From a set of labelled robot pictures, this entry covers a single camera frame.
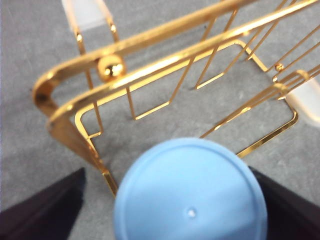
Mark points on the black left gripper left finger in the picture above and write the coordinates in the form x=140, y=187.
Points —
x=47, y=214

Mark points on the blue ribbed plastic cup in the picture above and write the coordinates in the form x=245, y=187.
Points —
x=192, y=189

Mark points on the gold wire cup rack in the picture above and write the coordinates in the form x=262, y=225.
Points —
x=157, y=70

